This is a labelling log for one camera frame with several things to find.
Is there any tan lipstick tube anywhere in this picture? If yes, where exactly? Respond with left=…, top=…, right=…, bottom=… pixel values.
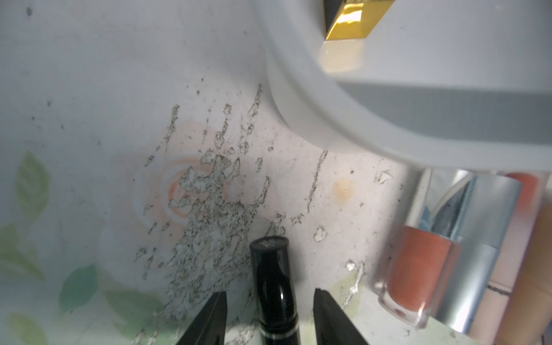
left=495, top=208, right=551, bottom=344

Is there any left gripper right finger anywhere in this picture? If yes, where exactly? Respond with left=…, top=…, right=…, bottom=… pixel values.
left=313, top=288, right=369, bottom=345

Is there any white plastic storage box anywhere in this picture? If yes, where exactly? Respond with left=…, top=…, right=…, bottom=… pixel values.
left=250, top=1, right=551, bottom=171

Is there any floral table mat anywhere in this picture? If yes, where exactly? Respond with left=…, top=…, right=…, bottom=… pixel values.
left=1, top=1, right=470, bottom=344

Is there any pink lip gloss tube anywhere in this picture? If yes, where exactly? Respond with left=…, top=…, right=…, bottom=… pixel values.
left=469, top=172, right=549, bottom=344

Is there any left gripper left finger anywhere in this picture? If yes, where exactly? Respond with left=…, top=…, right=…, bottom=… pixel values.
left=176, top=291, right=228, bottom=345

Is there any red lip gloss tube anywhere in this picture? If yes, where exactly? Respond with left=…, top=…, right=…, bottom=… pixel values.
left=378, top=168, right=465, bottom=329

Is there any gold black lipstick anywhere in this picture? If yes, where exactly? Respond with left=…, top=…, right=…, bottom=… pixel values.
left=323, top=0, right=394, bottom=41

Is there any silver lip gloss tube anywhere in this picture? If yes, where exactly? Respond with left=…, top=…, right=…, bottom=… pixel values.
left=430, top=172, right=522, bottom=334

